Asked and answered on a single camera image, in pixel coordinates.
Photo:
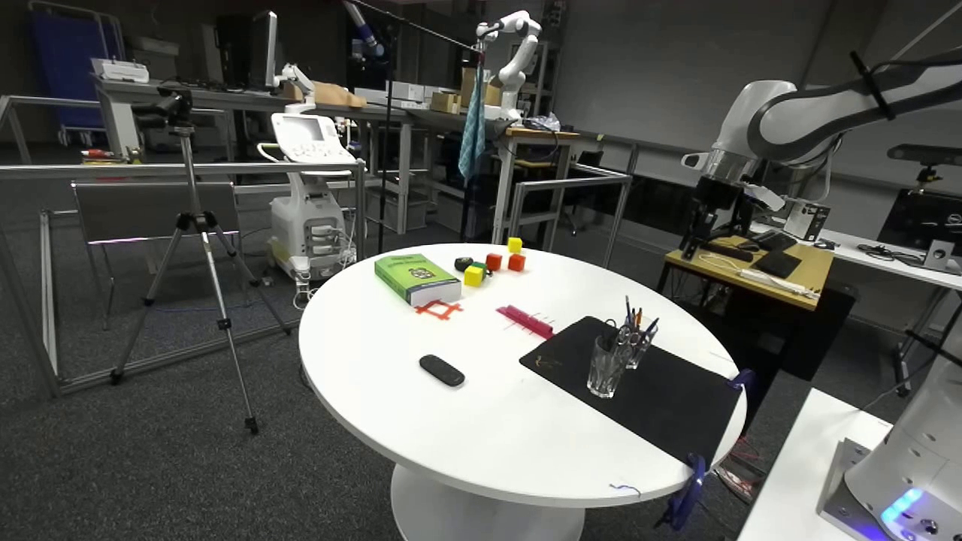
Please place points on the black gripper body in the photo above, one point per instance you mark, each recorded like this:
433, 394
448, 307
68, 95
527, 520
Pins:
723, 207

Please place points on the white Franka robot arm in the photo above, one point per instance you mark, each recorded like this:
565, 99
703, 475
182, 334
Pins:
801, 116

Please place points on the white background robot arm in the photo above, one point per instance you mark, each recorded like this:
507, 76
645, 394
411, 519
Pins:
518, 57

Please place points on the clear glass cup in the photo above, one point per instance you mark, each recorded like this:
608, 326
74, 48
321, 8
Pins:
636, 352
604, 374

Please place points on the wooden desk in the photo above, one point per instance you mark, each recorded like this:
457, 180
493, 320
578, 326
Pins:
716, 273

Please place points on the black pad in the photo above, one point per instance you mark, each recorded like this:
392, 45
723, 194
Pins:
780, 263

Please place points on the blue pen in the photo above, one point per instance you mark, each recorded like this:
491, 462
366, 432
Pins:
651, 329

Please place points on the orange pen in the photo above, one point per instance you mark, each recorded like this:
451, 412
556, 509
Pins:
638, 320

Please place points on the grey metal railing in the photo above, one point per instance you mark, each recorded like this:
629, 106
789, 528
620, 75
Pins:
573, 183
61, 171

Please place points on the blue clamp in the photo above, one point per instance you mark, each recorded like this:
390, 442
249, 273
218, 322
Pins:
691, 494
742, 382

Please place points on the black mat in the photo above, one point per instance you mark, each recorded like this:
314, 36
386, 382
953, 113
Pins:
651, 394

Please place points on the red cube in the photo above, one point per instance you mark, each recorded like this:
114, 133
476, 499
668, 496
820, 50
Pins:
516, 263

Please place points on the yellow cube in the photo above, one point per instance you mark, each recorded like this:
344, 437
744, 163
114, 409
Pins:
516, 244
472, 276

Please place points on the red ruler strip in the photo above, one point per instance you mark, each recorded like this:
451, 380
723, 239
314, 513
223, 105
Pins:
525, 320

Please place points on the dark flat monitor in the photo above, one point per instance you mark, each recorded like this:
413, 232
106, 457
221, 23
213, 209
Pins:
918, 219

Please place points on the grey workbench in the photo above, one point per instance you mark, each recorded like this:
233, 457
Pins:
502, 191

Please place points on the orange cube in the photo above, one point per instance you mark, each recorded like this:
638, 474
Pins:
493, 263

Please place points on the green cube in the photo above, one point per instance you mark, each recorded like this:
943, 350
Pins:
461, 267

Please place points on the white robot mounting platform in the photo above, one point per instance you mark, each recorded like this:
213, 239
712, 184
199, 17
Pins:
793, 470

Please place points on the blue hanging towel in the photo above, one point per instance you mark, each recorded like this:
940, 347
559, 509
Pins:
471, 138

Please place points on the cardboard box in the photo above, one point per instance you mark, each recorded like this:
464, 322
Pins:
337, 99
481, 88
447, 100

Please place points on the green book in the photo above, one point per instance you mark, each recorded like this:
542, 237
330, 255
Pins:
415, 279

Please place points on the black remote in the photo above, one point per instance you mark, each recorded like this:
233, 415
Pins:
443, 371

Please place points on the black boom stand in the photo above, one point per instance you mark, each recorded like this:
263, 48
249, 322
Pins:
381, 152

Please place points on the white wheeled machine cart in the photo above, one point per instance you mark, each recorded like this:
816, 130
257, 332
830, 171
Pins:
310, 214

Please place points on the clear plastic bottle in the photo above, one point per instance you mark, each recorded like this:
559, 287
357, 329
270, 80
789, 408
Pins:
302, 285

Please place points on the grey lab table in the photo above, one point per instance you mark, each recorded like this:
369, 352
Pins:
114, 122

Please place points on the white box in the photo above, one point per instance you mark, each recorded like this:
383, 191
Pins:
119, 71

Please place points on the blue board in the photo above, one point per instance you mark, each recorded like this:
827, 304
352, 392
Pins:
69, 63

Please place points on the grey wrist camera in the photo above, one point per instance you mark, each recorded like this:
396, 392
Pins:
774, 197

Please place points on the black bar camera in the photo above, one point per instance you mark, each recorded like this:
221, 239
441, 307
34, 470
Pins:
920, 154

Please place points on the grey base plate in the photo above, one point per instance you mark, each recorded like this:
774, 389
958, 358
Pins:
840, 482

